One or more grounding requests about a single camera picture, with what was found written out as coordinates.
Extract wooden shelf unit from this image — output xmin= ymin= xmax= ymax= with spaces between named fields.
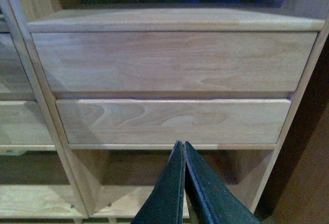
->
xmin=1 ymin=0 xmax=88 ymax=223
xmin=1 ymin=0 xmax=328 ymax=223

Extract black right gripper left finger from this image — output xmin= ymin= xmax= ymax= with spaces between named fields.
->
xmin=132 ymin=141 xmax=186 ymax=223

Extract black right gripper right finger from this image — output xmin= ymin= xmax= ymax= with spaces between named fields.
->
xmin=184 ymin=141 xmax=261 ymax=223

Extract lower left wooden drawer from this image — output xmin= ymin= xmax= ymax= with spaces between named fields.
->
xmin=1 ymin=101 xmax=53 ymax=145

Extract lower right wooden drawer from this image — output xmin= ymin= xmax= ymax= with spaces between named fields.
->
xmin=56 ymin=99 xmax=291 ymax=145

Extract upper left wooden drawer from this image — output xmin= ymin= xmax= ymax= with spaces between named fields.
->
xmin=1 ymin=33 xmax=32 ymax=94

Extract upper right wooden drawer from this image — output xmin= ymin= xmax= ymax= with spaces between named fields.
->
xmin=32 ymin=32 xmax=317 ymax=92

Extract left wooden shelf unit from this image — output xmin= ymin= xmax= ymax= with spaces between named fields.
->
xmin=1 ymin=0 xmax=88 ymax=223

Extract wooden drawer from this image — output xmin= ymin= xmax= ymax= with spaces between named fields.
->
xmin=56 ymin=99 xmax=291 ymax=145
xmin=1 ymin=101 xmax=53 ymax=145
xmin=32 ymin=32 xmax=317 ymax=92
xmin=1 ymin=33 xmax=32 ymax=94

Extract right wooden shelf unit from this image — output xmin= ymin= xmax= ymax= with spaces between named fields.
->
xmin=1 ymin=0 xmax=328 ymax=223

